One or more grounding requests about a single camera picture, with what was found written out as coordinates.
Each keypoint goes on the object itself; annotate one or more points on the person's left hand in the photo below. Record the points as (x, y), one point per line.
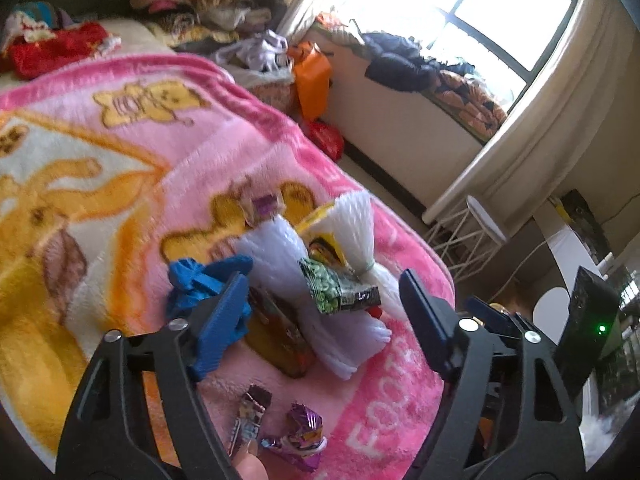
(250, 467)

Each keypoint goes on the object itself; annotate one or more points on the silver candy wrapper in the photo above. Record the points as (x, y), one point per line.
(250, 415)

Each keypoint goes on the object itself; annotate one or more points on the purple candy wrapper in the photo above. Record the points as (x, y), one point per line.
(302, 435)

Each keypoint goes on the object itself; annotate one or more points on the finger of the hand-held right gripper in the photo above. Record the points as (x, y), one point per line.
(487, 312)

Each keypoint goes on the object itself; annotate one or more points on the orange patterned cushion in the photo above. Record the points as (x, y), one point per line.
(472, 100)

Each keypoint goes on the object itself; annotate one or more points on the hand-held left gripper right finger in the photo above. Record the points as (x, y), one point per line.
(425, 310)

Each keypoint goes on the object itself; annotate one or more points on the orange bag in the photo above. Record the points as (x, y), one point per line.
(312, 80)

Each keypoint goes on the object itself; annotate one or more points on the white desk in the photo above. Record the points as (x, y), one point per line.
(565, 260)

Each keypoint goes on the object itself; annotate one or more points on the red snack packet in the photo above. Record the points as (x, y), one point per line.
(280, 335)

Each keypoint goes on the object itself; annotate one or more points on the pile of clothes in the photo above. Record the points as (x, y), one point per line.
(210, 5)

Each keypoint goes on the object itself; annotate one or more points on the pink printed blanket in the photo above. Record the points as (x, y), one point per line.
(150, 125)

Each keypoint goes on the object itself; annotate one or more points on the blue wrapper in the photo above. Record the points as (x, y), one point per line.
(195, 280)

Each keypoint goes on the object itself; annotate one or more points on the dark bag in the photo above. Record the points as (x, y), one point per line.
(585, 220)

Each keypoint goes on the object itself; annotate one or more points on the narrow cream curtain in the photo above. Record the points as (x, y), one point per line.
(305, 0)

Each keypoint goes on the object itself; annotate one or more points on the small purple wrapper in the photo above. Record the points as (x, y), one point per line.
(262, 207)

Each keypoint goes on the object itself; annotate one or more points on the red plastic bag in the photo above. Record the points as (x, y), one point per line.
(327, 137)

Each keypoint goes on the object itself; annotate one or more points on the wide cream curtain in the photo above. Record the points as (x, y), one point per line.
(540, 125)

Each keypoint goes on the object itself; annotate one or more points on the green snack packet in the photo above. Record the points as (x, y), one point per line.
(327, 285)

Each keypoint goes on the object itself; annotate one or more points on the patterned fabric basket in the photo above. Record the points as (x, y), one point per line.
(275, 95)

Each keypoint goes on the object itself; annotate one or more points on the red cloth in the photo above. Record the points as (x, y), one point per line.
(55, 47)

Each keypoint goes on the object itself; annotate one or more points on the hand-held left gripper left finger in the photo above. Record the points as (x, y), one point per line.
(222, 320)

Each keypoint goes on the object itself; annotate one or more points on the yellow snack packet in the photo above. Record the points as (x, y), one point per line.
(320, 220)

